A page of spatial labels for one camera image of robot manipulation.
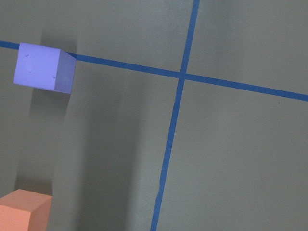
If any blue tape line lengthwise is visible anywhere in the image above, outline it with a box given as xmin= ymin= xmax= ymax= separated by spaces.
xmin=150 ymin=0 xmax=200 ymax=231

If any blue tape line crosswise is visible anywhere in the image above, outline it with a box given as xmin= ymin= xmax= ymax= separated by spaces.
xmin=0 ymin=40 xmax=308 ymax=102

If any orange foam block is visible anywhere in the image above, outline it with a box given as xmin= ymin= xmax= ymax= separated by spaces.
xmin=0 ymin=189 xmax=52 ymax=231

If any purple foam block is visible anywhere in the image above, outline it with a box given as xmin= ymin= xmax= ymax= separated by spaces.
xmin=13 ymin=43 xmax=76 ymax=94

